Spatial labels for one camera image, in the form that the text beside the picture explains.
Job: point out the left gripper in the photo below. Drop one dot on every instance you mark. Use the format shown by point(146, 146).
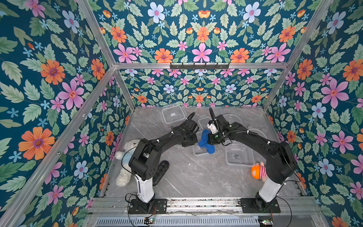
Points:
point(193, 135)

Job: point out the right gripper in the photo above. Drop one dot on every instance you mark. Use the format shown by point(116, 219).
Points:
point(213, 138)

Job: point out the rectangular clear box lid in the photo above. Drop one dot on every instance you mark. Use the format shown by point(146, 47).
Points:
point(203, 122)

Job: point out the blue cleaning cloth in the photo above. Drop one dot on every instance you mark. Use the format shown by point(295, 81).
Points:
point(203, 143)

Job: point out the round clear lunch box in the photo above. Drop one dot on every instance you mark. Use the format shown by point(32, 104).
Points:
point(232, 118)

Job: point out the square clear lunch box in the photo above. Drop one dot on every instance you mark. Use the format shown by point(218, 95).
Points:
point(238, 154)

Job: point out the square clear lunch box lid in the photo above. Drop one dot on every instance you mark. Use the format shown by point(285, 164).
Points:
point(173, 114)

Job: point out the rectangular clear lunch box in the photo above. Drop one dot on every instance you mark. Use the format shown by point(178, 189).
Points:
point(197, 151)

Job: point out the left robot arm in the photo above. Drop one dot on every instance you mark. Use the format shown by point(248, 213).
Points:
point(145, 161)

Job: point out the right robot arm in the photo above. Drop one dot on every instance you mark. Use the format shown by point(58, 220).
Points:
point(280, 162)

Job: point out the orange pink plush doll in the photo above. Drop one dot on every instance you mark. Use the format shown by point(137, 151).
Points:
point(258, 171)

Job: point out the white teddy bear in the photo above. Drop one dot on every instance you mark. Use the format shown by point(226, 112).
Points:
point(124, 156)

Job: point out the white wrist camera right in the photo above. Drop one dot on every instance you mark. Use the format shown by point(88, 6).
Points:
point(213, 129)

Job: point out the black wall hook rail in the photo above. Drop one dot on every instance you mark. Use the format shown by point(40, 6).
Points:
point(199, 66)

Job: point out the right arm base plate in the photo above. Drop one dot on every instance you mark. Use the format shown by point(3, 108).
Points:
point(253, 205)

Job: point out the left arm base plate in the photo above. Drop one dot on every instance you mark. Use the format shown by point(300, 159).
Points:
point(155, 206)

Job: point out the aluminium front rail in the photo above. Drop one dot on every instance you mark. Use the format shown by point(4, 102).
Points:
point(303, 205)

